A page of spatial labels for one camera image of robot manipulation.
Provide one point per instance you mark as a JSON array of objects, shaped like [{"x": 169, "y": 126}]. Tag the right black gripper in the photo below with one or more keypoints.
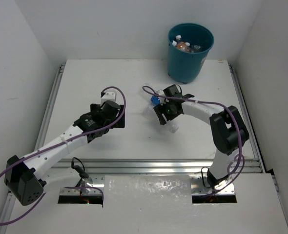
[{"x": 159, "y": 111}]

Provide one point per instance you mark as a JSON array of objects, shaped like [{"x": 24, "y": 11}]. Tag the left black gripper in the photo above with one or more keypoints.
[{"x": 121, "y": 116}]

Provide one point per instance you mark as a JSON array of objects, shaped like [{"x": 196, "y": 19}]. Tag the clear bottle diagonal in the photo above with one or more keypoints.
[{"x": 170, "y": 126}]

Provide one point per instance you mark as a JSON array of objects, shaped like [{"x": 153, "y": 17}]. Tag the clear bottle front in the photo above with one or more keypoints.
[{"x": 196, "y": 49}]

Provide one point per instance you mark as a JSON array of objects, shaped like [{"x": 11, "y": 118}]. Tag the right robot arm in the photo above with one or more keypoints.
[{"x": 228, "y": 130}]

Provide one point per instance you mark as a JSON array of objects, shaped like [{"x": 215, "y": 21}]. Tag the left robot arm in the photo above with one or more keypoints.
[{"x": 30, "y": 176}]

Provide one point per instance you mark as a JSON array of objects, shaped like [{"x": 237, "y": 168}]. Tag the teal plastic bin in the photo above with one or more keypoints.
[{"x": 182, "y": 66}]

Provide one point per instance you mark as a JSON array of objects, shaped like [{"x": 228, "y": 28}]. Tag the blue label bottle back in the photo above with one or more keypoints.
[{"x": 148, "y": 89}]

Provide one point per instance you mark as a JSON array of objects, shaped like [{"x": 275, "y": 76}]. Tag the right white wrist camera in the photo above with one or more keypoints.
[{"x": 161, "y": 96}]

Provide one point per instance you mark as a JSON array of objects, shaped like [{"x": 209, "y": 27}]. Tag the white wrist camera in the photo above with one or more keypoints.
[
  {"x": 108, "y": 96},
  {"x": 161, "y": 96}
]

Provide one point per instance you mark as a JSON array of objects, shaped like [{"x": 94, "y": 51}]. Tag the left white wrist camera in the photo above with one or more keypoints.
[{"x": 108, "y": 96}]

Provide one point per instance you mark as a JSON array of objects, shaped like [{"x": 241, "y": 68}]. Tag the aluminium frame rail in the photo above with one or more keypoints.
[{"x": 149, "y": 173}]

